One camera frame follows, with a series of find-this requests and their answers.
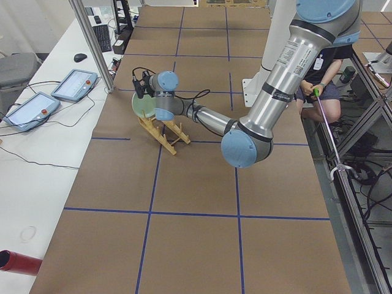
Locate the wooden dish rack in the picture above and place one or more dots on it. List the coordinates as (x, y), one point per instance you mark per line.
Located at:
(157, 133)

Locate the black computer mouse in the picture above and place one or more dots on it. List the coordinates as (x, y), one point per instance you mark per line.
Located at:
(79, 57)

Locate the far teach pendant tablet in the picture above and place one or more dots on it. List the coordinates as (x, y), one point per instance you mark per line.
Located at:
(75, 85)

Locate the near teach pendant tablet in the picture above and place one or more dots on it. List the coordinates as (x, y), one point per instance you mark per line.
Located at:
(33, 112)

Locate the grey office chair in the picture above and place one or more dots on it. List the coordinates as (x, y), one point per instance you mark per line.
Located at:
(16, 71)

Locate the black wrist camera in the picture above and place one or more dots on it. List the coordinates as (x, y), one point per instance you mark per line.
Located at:
(142, 86)

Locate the teach pendant tablet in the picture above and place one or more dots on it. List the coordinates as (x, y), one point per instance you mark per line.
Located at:
(75, 85)
(33, 112)

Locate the green handled reacher stick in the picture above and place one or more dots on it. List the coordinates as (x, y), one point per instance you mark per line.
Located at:
(339, 165)

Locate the black keyboard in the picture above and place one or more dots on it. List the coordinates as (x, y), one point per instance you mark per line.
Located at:
(103, 37)

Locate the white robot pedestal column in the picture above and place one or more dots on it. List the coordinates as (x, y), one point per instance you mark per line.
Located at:
(281, 14)

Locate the red cylinder tube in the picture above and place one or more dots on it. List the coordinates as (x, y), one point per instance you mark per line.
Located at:
(14, 262)

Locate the seated person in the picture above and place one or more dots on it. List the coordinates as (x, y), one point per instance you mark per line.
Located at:
(320, 75)

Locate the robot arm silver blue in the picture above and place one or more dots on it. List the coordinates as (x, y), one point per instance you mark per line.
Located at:
(308, 28)

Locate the aluminium frame post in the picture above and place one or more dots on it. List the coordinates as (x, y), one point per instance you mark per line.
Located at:
(92, 42)

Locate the light green plate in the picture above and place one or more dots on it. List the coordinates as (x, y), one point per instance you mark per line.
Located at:
(144, 107)

